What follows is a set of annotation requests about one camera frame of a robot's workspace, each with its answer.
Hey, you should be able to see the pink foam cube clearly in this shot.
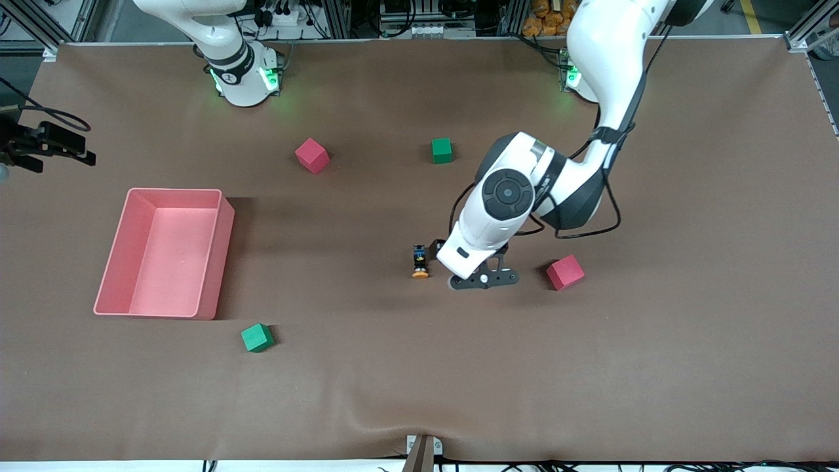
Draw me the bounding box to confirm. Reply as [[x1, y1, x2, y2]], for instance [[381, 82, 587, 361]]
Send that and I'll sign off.
[[294, 138, 330, 175], [545, 254, 586, 291]]

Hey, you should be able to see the brown table mat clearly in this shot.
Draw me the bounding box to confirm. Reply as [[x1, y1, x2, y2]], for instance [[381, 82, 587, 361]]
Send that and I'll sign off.
[[0, 38, 839, 463]]

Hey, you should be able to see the pink plastic bin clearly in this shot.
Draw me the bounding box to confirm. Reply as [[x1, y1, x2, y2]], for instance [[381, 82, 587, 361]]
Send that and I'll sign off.
[[93, 187, 235, 321]]

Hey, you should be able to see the black electronics unit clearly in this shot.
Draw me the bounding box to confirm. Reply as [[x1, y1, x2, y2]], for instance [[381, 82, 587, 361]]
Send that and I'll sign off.
[[380, 0, 476, 37]]

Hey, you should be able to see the pile of orange objects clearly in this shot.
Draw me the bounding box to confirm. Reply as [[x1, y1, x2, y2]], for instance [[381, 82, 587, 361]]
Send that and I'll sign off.
[[522, 0, 574, 37]]

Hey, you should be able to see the white power strip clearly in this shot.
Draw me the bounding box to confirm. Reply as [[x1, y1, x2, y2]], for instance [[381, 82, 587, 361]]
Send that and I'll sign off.
[[262, 5, 317, 27]]

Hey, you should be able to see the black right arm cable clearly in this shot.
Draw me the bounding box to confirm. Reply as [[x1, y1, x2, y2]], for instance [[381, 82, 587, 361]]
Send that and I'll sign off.
[[0, 77, 92, 132]]

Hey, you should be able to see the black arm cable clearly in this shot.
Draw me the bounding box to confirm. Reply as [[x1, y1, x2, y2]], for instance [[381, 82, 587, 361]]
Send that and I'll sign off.
[[0, 77, 92, 132], [448, 26, 673, 240]]

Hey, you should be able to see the aluminium frame profile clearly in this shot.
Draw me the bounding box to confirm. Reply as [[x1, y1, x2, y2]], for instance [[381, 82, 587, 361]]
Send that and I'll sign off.
[[0, 0, 99, 61], [783, 0, 839, 53]]

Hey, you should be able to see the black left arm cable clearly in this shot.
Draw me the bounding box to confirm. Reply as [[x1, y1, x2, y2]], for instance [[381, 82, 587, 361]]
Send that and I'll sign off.
[[448, 26, 673, 240]]

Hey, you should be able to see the aluminium camera mount pole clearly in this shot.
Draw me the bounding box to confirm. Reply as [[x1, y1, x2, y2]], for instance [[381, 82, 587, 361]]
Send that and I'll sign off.
[[401, 434, 444, 472]]

